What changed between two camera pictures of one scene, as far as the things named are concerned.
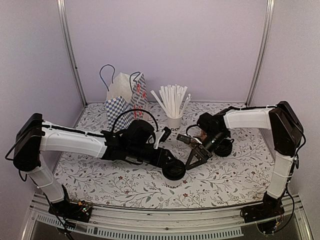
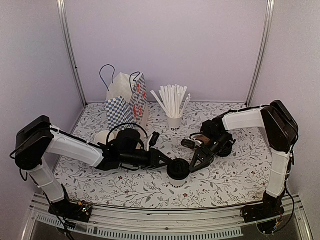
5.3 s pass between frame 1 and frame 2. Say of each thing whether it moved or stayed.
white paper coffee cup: moved
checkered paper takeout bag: stayed
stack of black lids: stayed
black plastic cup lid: moved
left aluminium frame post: stayed
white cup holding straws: stayed
